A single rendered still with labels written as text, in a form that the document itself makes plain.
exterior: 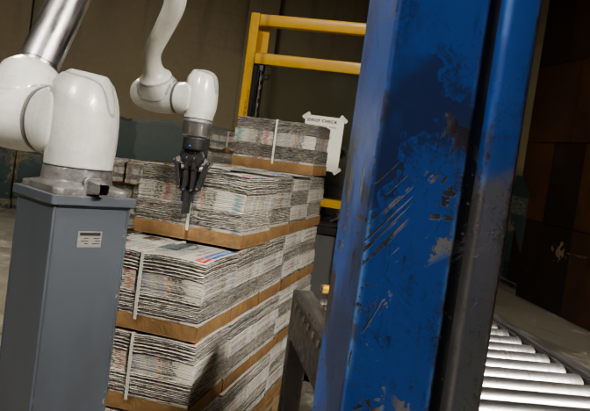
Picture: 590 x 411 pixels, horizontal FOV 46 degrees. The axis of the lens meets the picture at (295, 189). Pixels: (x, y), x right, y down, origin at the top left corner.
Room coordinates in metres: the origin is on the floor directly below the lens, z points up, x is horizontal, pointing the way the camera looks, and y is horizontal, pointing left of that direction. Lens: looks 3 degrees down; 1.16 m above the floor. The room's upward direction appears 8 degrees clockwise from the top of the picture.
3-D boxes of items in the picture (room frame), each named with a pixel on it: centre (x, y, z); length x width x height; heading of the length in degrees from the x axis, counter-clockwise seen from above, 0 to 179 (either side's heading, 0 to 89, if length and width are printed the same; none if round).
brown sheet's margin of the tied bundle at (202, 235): (2.28, 0.18, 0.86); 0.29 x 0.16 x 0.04; 164
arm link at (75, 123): (1.58, 0.51, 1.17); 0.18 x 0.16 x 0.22; 70
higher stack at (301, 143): (3.17, 0.08, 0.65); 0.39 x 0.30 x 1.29; 76
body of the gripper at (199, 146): (2.16, 0.33, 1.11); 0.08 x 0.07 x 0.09; 76
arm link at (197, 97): (2.17, 0.34, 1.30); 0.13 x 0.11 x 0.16; 71
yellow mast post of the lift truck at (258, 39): (3.67, 0.30, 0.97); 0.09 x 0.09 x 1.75; 76
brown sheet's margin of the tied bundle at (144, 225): (2.34, 0.39, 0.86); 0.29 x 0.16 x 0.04; 164
